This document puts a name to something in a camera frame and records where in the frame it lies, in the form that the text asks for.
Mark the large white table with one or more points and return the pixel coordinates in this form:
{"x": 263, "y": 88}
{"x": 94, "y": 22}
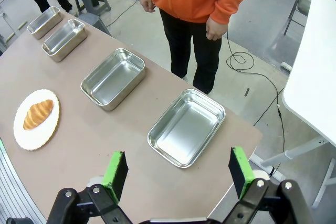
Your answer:
{"x": 309, "y": 64}

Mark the person's left hand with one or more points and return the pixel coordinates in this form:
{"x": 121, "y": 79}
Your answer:
{"x": 215, "y": 30}

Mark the short white power strip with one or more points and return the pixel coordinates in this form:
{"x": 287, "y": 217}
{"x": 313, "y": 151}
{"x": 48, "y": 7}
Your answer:
{"x": 286, "y": 66}

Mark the grooved aluminium base plate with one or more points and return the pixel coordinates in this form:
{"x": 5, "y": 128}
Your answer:
{"x": 15, "y": 187}

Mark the black cylindrical canister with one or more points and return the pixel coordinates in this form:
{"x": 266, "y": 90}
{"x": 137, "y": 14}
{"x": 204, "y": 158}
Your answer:
{"x": 18, "y": 221}

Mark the person's right hand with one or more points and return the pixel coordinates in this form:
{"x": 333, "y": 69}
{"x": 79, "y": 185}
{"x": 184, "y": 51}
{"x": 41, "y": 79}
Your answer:
{"x": 147, "y": 4}

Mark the grey folding chair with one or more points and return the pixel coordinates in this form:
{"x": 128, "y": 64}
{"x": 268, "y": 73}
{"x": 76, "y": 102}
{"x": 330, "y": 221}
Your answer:
{"x": 304, "y": 3}

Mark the stainless steel rectangular container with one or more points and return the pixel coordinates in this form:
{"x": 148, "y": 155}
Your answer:
{"x": 115, "y": 82}
{"x": 43, "y": 23}
{"x": 63, "y": 43}
{"x": 183, "y": 132}

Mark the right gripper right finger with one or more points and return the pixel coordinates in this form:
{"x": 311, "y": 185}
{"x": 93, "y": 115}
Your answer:
{"x": 241, "y": 171}

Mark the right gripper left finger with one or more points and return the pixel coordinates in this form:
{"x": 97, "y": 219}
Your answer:
{"x": 110, "y": 171}

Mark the golden brown croissant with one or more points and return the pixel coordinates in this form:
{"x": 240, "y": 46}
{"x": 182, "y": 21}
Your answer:
{"x": 36, "y": 115}

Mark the white scalloped paper plate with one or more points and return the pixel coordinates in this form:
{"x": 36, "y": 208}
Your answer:
{"x": 39, "y": 137}

